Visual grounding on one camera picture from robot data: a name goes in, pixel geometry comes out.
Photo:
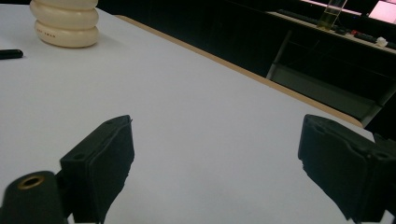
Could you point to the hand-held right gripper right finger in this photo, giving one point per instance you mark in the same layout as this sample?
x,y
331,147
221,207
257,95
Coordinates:
x,y
339,168

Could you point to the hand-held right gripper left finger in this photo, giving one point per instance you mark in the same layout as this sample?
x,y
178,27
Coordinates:
x,y
101,168

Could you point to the pink lit monitor screen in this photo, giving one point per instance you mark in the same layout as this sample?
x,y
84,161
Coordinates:
x,y
385,11

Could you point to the small white crumpled object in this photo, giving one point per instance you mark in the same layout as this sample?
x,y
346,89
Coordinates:
x,y
381,41

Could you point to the clear container with yellow liquid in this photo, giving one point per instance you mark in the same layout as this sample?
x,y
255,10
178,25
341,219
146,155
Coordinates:
x,y
330,15

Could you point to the black keyboard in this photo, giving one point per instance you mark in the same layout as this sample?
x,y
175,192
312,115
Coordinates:
x,y
297,16

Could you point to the black marker pen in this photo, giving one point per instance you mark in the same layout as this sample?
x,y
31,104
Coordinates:
x,y
11,54

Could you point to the grey metal shelf desk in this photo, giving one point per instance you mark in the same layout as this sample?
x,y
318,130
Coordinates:
x,y
330,81

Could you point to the cream ribbed ceramic vase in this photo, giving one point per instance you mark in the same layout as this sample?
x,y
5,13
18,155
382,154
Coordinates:
x,y
66,23

